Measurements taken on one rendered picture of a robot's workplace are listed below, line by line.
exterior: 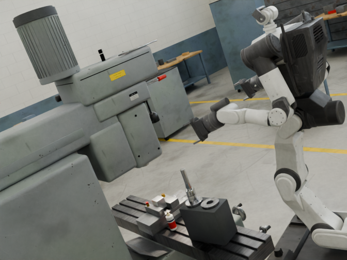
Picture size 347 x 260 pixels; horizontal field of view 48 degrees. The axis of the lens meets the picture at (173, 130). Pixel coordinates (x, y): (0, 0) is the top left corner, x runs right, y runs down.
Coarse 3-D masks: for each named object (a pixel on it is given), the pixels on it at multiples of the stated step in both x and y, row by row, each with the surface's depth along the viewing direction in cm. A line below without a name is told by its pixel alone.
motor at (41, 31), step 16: (32, 16) 171; (48, 16) 175; (32, 32) 173; (48, 32) 175; (64, 32) 182; (32, 48) 176; (48, 48) 175; (64, 48) 179; (32, 64) 183; (48, 64) 177; (64, 64) 179; (48, 80) 179
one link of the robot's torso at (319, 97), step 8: (296, 96) 184; (304, 96) 182; (312, 96) 180; (320, 96) 182; (328, 96) 185; (304, 104) 181; (312, 104) 179; (320, 104) 177; (328, 104) 179; (336, 104) 176; (312, 112) 180; (320, 112) 178; (328, 112) 177; (336, 112) 175; (344, 112) 182; (312, 120) 183; (320, 120) 180; (328, 120) 178; (336, 120) 176
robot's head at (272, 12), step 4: (264, 8) 180; (268, 8) 179; (272, 8) 179; (276, 8) 182; (268, 12) 177; (272, 12) 179; (276, 12) 181; (272, 16) 179; (276, 16) 182; (272, 20) 180; (268, 24) 180; (272, 24) 179; (264, 28) 180; (268, 28) 179
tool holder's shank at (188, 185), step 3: (183, 168) 191; (180, 171) 190; (183, 171) 189; (183, 174) 190; (186, 174) 191; (183, 177) 190; (186, 177) 190; (186, 180) 190; (186, 183) 191; (189, 183) 191; (186, 186) 191; (189, 186) 191; (189, 189) 192
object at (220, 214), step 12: (192, 204) 192; (204, 204) 188; (216, 204) 185; (228, 204) 189; (192, 216) 191; (204, 216) 186; (216, 216) 182; (228, 216) 188; (192, 228) 195; (204, 228) 189; (216, 228) 184; (228, 228) 188; (204, 240) 194; (216, 240) 188; (228, 240) 187
